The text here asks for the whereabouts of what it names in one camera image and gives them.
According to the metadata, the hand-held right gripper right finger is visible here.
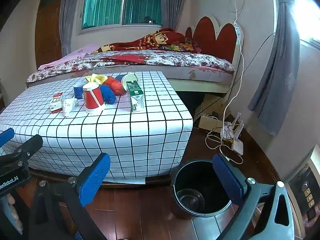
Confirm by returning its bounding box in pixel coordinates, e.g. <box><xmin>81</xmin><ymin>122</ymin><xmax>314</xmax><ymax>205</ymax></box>
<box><xmin>190</xmin><ymin>153</ymin><xmax>303</xmax><ymax>240</ymax></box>

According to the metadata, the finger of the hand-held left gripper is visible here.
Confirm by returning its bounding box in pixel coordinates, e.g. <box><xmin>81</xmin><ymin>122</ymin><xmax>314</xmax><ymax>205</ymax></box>
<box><xmin>0</xmin><ymin>128</ymin><xmax>15</xmax><ymax>148</ymax></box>
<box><xmin>9</xmin><ymin>134</ymin><xmax>43</xmax><ymax>165</ymax></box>

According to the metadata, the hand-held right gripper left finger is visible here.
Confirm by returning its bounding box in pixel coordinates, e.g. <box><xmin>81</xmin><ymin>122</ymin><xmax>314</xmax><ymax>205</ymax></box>
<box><xmin>32</xmin><ymin>152</ymin><xmax>111</xmax><ymax>240</ymax></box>

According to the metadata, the black trash bin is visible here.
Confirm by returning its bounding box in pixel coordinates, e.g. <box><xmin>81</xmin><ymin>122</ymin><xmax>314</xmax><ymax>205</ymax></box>
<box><xmin>172</xmin><ymin>159</ymin><xmax>248</xmax><ymax>220</ymax></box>

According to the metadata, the small red white carton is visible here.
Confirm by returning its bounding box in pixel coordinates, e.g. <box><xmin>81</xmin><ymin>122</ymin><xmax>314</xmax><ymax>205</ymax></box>
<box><xmin>49</xmin><ymin>92</ymin><xmax>66</xmax><ymax>114</ymax></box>

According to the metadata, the white mesh sock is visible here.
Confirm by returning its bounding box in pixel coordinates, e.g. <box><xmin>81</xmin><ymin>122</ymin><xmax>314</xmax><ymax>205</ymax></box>
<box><xmin>61</xmin><ymin>97</ymin><xmax>78</xmax><ymax>117</ymax></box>

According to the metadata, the blue paper cup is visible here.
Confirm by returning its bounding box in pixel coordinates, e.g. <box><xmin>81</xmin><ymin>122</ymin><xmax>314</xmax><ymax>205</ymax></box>
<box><xmin>73</xmin><ymin>82</ymin><xmax>87</xmax><ymax>100</ymax></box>

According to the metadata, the red paper cup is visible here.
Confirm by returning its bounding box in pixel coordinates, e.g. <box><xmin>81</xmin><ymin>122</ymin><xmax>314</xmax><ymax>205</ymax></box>
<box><xmin>82</xmin><ymin>82</ymin><xmax>105</xmax><ymax>114</ymax></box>

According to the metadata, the blue knotted cloth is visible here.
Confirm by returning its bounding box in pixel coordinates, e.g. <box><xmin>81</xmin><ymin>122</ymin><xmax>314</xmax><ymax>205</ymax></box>
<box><xmin>100</xmin><ymin>84</ymin><xmax>117</xmax><ymax>105</ymax></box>

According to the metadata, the green milk carton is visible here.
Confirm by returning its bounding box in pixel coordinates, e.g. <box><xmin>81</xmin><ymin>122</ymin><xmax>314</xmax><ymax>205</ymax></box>
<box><xmin>126</xmin><ymin>80</ymin><xmax>145</xmax><ymax>112</ymax></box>

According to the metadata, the red plastic bag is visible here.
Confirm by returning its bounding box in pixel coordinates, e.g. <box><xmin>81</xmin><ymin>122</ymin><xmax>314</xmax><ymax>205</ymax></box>
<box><xmin>103</xmin><ymin>76</ymin><xmax>127</xmax><ymax>95</ymax></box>

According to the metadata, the yellow wrapper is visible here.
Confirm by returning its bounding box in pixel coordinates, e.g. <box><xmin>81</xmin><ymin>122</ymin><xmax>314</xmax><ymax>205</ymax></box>
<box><xmin>85</xmin><ymin>74</ymin><xmax>107</xmax><ymax>85</ymax></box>

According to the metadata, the white paper cup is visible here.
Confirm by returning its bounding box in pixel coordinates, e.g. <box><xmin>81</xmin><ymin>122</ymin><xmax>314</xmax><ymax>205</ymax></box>
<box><xmin>121</xmin><ymin>71</ymin><xmax>138</xmax><ymax>90</ymax></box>

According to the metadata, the white router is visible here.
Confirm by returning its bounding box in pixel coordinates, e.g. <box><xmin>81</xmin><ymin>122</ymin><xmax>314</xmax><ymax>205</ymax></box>
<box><xmin>231</xmin><ymin>112</ymin><xmax>245</xmax><ymax>155</ymax></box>

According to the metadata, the cardboard box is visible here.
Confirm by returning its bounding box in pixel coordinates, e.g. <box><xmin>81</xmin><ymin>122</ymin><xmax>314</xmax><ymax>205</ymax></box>
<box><xmin>195</xmin><ymin>94</ymin><xmax>232</xmax><ymax>130</ymax></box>

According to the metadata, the black white checked tablecloth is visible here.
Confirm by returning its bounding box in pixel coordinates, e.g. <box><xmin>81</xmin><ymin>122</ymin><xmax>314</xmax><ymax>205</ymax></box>
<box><xmin>0</xmin><ymin>70</ymin><xmax>193</xmax><ymax>180</ymax></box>

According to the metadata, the white cabinet with safe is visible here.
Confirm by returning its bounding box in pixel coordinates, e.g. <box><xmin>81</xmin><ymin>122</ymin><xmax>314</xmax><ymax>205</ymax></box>
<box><xmin>285</xmin><ymin>150</ymin><xmax>320</xmax><ymax>230</ymax></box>

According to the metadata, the pink cloth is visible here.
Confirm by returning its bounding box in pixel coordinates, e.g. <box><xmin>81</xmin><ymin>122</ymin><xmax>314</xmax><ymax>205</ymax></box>
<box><xmin>37</xmin><ymin>44</ymin><xmax>100</xmax><ymax>70</ymax></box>

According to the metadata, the white bed with red headboard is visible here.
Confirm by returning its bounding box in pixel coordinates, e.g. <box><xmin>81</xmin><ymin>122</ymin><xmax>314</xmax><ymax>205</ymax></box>
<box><xmin>25</xmin><ymin>16</ymin><xmax>244</xmax><ymax>98</ymax></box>

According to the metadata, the grey tied curtain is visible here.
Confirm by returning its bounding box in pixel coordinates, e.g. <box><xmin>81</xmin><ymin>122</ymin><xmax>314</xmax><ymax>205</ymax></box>
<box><xmin>249</xmin><ymin>1</ymin><xmax>300</xmax><ymax>137</ymax></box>

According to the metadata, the brown wooden door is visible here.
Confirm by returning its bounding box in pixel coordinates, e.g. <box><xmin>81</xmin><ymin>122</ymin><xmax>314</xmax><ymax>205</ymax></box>
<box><xmin>35</xmin><ymin>0</ymin><xmax>65</xmax><ymax>70</ymax></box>

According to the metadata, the bed with floral cover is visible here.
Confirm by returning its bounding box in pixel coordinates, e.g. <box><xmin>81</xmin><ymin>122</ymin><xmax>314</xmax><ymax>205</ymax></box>
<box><xmin>26</xmin><ymin>49</ymin><xmax>236</xmax><ymax>83</ymax></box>

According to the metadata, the red printed blanket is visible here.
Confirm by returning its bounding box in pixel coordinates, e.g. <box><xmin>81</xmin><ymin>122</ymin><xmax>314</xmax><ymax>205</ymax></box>
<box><xmin>91</xmin><ymin>28</ymin><xmax>200</xmax><ymax>54</ymax></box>

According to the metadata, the window with green curtain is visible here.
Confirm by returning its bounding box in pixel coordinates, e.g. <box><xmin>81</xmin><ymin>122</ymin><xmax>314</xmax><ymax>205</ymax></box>
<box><xmin>79</xmin><ymin>0</ymin><xmax>163</xmax><ymax>34</ymax></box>

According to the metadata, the bright window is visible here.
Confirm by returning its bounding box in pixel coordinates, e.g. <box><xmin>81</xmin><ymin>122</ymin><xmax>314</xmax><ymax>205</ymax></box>
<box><xmin>272</xmin><ymin>0</ymin><xmax>320</xmax><ymax>45</ymax></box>

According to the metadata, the white cable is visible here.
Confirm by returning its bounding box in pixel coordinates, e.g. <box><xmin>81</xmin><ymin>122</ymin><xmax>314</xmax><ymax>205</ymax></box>
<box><xmin>206</xmin><ymin>0</ymin><xmax>245</xmax><ymax>165</ymax></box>

